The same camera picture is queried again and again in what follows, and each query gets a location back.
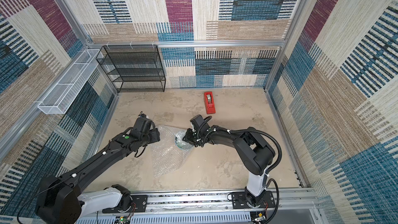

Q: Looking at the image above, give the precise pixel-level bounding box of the green leaf pattern bowl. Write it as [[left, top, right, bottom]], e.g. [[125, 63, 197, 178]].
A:
[[175, 131, 194, 150]]

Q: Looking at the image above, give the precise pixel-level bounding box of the clear bubble wrap sheet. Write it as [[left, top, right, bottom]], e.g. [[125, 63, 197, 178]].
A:
[[150, 125, 194, 177]]

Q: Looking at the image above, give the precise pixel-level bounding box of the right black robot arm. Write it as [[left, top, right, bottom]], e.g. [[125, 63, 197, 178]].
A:
[[182, 125, 282, 207]]

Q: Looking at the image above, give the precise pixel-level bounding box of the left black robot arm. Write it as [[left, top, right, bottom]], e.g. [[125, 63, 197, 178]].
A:
[[35, 128, 160, 224]]

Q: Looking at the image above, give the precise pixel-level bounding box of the red tape dispenser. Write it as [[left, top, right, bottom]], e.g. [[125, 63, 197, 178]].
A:
[[204, 92, 216, 115]]

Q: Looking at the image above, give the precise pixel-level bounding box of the black corrugated cable conduit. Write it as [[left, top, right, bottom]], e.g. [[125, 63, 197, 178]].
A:
[[201, 116, 283, 224]]

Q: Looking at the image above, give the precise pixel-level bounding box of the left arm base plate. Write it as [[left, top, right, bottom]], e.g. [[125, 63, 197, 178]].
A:
[[101, 195, 148, 214]]

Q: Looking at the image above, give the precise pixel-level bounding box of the black wire mesh shelf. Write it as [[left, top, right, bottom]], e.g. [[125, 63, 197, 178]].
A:
[[96, 45, 166, 93]]

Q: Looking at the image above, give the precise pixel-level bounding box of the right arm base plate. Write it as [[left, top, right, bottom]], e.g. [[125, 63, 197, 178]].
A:
[[227, 190, 276, 209]]

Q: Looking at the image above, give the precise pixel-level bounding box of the white slotted cable duct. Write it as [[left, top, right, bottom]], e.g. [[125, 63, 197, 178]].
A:
[[76, 212, 251, 224]]

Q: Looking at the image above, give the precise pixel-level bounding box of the white wire mesh basket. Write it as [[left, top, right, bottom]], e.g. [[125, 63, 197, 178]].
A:
[[37, 49, 100, 115]]

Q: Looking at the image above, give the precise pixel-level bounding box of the aluminium mounting rail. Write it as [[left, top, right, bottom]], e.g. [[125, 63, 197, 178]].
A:
[[55, 188, 318, 215]]

